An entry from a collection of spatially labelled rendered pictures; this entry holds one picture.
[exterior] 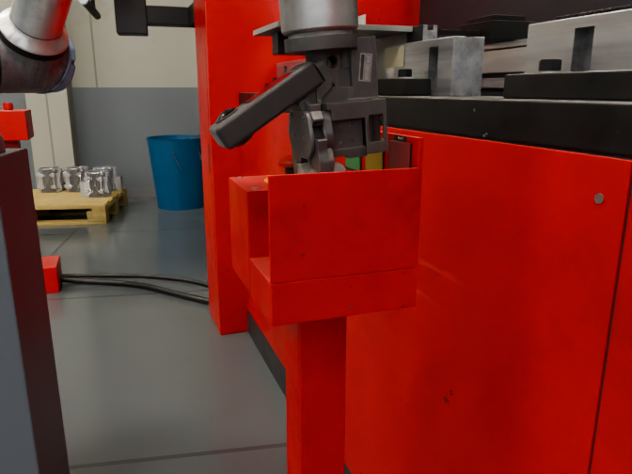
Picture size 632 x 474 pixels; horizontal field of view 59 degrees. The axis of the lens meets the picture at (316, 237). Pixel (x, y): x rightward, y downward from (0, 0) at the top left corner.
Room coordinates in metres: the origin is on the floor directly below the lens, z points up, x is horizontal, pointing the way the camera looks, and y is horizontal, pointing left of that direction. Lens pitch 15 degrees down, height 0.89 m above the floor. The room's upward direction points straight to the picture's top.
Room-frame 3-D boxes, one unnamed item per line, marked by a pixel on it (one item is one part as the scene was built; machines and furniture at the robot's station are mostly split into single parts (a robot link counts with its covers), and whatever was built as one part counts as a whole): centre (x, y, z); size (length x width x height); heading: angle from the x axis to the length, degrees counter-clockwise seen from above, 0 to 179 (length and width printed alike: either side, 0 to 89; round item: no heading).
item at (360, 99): (0.58, -0.02, 0.88); 0.09 x 0.08 x 0.12; 109
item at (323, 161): (0.55, 0.00, 0.81); 0.05 x 0.02 x 0.09; 19
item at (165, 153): (4.32, 1.03, 0.29); 0.52 x 0.46 x 0.58; 100
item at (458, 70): (1.15, -0.19, 0.92); 0.39 x 0.06 x 0.10; 20
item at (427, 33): (1.18, -0.18, 0.98); 0.20 x 0.03 x 0.03; 20
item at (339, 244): (0.63, 0.00, 0.75); 0.20 x 0.16 x 0.18; 19
